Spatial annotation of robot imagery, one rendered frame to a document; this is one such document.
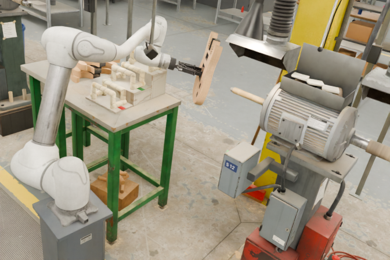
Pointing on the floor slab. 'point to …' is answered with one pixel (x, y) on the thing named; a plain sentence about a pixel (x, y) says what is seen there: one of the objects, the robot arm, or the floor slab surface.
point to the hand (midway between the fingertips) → (201, 72)
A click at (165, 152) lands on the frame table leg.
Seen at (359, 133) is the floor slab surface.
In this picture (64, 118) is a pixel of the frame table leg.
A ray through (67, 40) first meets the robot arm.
